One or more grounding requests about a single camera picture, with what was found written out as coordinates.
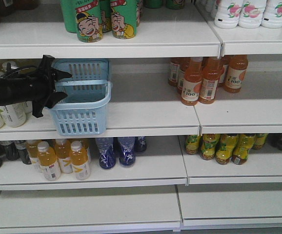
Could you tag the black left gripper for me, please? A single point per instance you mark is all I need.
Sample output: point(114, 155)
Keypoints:
point(44, 94)

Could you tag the light blue plastic basket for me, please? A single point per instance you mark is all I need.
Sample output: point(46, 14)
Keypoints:
point(84, 110)

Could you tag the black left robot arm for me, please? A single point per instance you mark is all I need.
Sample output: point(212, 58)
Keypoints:
point(16, 85)

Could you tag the orange juice bottle back left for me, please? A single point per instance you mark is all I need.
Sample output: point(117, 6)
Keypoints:
point(62, 150)

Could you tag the orange juice bottle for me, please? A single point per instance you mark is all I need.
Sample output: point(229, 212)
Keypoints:
point(79, 160)
point(62, 150)
point(48, 161)

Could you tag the green cartoon can left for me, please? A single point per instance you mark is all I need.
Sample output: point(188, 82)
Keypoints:
point(88, 20)

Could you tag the green cartoon can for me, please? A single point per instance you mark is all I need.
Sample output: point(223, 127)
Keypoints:
point(124, 18)
point(88, 20)

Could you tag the dark tea bottle right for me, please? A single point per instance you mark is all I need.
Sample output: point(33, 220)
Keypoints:
point(22, 151)

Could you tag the orange juice bottle front left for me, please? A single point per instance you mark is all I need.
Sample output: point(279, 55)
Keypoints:
point(48, 161)

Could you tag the orange juice bottle front right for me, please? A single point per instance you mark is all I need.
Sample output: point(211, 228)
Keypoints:
point(79, 160)

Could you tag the dark tea bottle middle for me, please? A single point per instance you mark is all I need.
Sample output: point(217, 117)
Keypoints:
point(10, 150)

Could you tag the blue sports drink bottle left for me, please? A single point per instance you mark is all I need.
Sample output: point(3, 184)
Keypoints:
point(107, 159)

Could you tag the green cartoon can right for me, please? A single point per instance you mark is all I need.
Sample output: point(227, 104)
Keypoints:
point(124, 18)

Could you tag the blue sports drink bottle back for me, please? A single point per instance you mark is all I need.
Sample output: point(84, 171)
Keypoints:
point(140, 144)

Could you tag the orange C100 bottle front left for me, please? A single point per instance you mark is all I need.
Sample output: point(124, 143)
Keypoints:
point(192, 82)

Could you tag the orange c100 bottle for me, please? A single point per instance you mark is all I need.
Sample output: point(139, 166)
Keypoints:
point(210, 78)
point(192, 82)
point(236, 73)

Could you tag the yellow lemon tea bottle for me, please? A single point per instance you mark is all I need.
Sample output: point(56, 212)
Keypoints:
point(192, 144)
point(208, 147)
point(227, 144)
point(260, 140)
point(241, 151)

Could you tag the white store shelving unit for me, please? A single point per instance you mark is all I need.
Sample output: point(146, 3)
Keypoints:
point(166, 191)

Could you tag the orange C100 bottle front right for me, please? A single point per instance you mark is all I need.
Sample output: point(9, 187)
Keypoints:
point(210, 78)

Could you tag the white peach drink bottle left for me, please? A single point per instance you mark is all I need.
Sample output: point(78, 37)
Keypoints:
point(227, 16)

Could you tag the white peach drink bottle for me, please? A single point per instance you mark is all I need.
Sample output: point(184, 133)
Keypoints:
point(251, 13)
point(227, 16)
point(272, 16)

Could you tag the white peach drink bottle middle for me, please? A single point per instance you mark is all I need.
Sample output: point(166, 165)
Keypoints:
point(251, 13)

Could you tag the white peach drink bottle right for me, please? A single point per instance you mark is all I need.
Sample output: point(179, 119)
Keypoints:
point(272, 16)

